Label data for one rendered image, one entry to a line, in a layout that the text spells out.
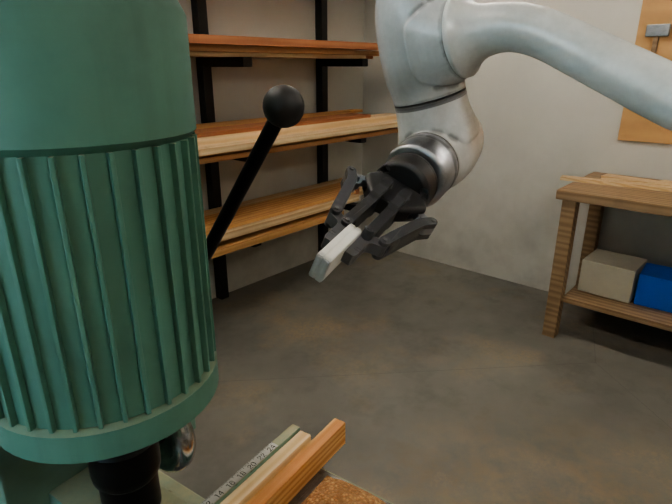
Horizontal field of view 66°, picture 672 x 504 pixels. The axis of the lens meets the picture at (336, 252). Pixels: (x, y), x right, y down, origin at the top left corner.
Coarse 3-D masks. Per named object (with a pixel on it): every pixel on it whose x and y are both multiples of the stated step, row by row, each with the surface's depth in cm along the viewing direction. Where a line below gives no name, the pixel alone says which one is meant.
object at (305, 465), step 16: (320, 432) 78; (336, 432) 78; (304, 448) 75; (320, 448) 75; (336, 448) 79; (288, 464) 72; (304, 464) 72; (320, 464) 76; (272, 480) 69; (288, 480) 69; (304, 480) 73; (256, 496) 66; (272, 496) 66; (288, 496) 70
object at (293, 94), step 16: (272, 96) 41; (288, 96) 41; (272, 112) 42; (288, 112) 42; (272, 128) 44; (256, 144) 45; (272, 144) 45; (256, 160) 46; (240, 176) 47; (240, 192) 48; (224, 208) 49; (224, 224) 50; (208, 240) 52; (208, 256) 53
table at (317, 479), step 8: (320, 472) 76; (328, 472) 76; (312, 480) 74; (320, 480) 74; (344, 480) 74; (304, 488) 73; (312, 488) 73; (360, 488) 73; (296, 496) 71; (304, 496) 71; (376, 496) 71
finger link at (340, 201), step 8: (352, 168) 61; (352, 176) 60; (344, 184) 59; (352, 184) 59; (344, 192) 57; (336, 200) 56; (344, 200) 56; (336, 208) 55; (328, 216) 55; (328, 224) 56
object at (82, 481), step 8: (80, 472) 53; (88, 472) 53; (72, 480) 52; (80, 480) 52; (88, 480) 52; (56, 488) 51; (64, 488) 51; (72, 488) 51; (80, 488) 51; (88, 488) 51; (96, 488) 51; (160, 488) 51; (56, 496) 50; (64, 496) 50; (72, 496) 50; (80, 496) 50; (88, 496) 50; (96, 496) 50; (168, 496) 50; (176, 496) 50
